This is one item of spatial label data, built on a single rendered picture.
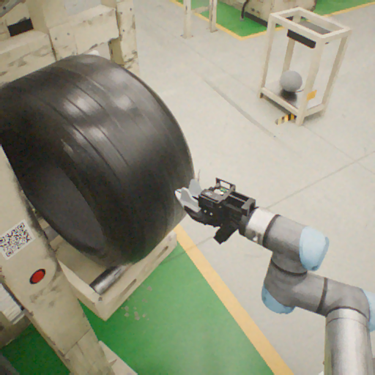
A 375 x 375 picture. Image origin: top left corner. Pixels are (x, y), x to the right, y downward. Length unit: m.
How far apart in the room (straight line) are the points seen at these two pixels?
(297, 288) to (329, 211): 1.90
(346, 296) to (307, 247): 0.13
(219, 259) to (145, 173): 1.49
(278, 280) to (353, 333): 0.15
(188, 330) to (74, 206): 1.03
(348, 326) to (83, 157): 0.59
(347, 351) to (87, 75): 0.75
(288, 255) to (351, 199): 2.09
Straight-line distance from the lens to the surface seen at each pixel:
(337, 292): 0.75
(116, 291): 1.12
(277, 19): 3.26
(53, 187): 1.26
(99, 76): 0.84
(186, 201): 0.80
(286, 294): 0.74
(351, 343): 0.67
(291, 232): 0.68
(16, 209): 0.81
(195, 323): 2.00
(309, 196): 2.66
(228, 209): 0.72
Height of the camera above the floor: 1.84
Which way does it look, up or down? 45 degrees down
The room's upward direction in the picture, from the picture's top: straight up
